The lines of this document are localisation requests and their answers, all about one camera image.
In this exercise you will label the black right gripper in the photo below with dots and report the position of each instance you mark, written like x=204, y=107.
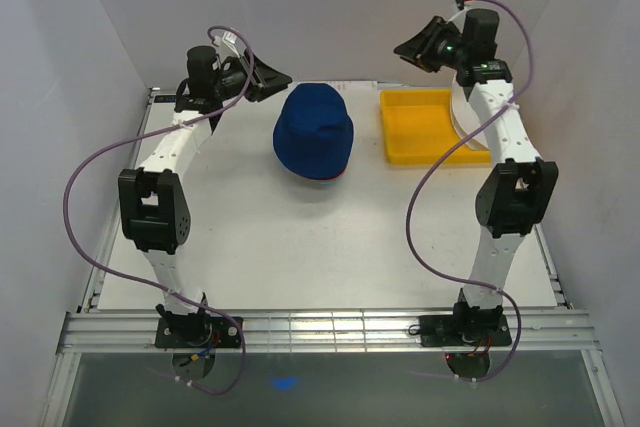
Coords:
x=417, y=49

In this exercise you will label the blue bucket hat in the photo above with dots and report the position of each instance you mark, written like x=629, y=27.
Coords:
x=313, y=135

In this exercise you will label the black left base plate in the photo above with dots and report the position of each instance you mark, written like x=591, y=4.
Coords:
x=197, y=331

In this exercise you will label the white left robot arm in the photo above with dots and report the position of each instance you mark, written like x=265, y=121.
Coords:
x=154, y=211

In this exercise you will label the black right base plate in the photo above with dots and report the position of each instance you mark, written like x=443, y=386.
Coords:
x=442, y=331

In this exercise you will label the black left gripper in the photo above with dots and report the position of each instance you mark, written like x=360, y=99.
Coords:
x=265, y=81

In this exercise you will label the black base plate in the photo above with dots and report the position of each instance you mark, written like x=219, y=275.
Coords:
x=442, y=331
x=197, y=331

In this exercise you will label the white bucket hat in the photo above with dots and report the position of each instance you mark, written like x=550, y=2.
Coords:
x=464, y=119

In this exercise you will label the blue label sticker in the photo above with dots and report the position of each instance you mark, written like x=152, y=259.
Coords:
x=165, y=98

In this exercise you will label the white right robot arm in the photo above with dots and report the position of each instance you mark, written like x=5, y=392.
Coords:
x=515, y=195

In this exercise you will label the yellow plastic tray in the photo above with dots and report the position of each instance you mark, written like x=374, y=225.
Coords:
x=417, y=125

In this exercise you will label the aluminium frame rail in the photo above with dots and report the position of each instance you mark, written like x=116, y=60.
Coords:
x=341, y=331

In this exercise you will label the maroon bucket hat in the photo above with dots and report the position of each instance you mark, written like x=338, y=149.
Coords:
x=329, y=180

